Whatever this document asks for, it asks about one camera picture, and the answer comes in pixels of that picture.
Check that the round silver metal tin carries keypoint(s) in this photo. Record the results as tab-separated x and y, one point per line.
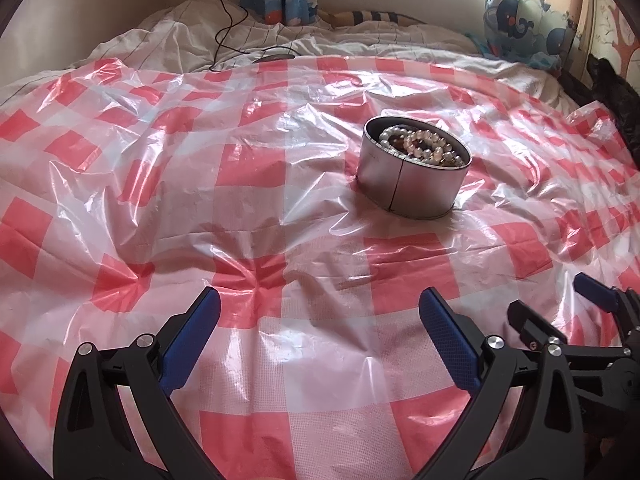
411	168

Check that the blue whale curtain right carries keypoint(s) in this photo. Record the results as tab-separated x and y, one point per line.
538	33

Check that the red checkered plastic sheet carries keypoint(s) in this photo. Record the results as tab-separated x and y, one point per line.
125	192

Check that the white striped bed quilt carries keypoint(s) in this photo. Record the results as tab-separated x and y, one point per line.
200	34

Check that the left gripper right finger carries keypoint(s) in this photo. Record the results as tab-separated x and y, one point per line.
545	439

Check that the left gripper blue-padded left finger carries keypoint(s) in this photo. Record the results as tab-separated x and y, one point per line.
92	436

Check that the dark object at bedside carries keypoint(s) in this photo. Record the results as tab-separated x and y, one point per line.
614	92

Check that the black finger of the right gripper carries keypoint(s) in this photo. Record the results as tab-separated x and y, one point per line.
534	330
604	297

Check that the striped plush toy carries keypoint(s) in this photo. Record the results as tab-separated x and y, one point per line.
353	18

